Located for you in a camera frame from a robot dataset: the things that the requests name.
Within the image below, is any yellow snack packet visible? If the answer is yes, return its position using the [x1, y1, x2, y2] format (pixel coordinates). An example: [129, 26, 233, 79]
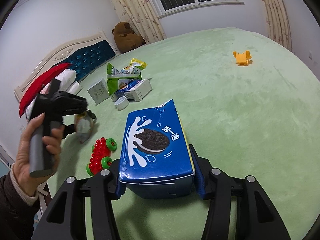
[121, 59, 147, 74]

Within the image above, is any green snack bag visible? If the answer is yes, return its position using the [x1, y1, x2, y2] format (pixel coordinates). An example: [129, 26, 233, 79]
[107, 63, 142, 95]

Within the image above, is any red green toy car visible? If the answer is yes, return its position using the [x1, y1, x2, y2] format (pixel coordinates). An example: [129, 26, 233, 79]
[86, 137, 117, 177]

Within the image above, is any brown teddy bear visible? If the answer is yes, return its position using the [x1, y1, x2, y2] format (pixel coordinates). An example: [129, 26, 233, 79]
[112, 22, 146, 53]

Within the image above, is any red pillow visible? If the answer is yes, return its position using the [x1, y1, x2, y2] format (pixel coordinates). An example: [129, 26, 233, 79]
[19, 63, 72, 117]

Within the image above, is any floral curtain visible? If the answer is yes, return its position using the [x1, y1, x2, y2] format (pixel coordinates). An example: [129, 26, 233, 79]
[110, 0, 166, 44]
[261, 0, 292, 51]

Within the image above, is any white pillow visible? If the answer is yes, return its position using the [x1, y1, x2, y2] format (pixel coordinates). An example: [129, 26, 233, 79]
[24, 69, 82, 120]

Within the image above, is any blue tufted headboard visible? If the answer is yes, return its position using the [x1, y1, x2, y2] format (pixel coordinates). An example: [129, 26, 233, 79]
[14, 30, 120, 101]

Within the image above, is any orange toy piece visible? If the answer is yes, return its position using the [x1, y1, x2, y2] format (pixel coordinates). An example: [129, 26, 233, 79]
[233, 50, 252, 66]

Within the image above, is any dark sleeve forearm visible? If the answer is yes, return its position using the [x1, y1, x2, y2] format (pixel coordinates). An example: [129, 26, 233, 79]
[1, 172, 40, 239]

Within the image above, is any blue white carton box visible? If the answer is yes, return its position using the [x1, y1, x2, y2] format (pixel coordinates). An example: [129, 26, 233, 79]
[110, 79, 152, 101]

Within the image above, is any white bottle cap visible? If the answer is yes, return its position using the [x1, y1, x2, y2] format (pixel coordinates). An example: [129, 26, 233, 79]
[114, 96, 129, 111]

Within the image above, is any right floral curtain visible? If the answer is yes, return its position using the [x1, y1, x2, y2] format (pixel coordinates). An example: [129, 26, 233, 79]
[261, 0, 292, 51]

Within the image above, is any orange snack bag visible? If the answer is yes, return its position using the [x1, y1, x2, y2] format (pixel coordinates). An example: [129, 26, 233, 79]
[74, 111, 94, 144]

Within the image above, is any blue cookie box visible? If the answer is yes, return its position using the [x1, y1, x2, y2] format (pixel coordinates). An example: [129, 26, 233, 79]
[119, 100, 195, 199]

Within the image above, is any person's left hand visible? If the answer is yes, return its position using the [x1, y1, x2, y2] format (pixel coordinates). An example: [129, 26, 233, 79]
[12, 113, 64, 197]

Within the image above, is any grey white square box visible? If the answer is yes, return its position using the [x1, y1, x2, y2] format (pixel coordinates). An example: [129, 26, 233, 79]
[87, 78, 110, 105]

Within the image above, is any left floral curtain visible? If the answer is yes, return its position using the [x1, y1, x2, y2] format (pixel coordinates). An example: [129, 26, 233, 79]
[110, 0, 166, 44]

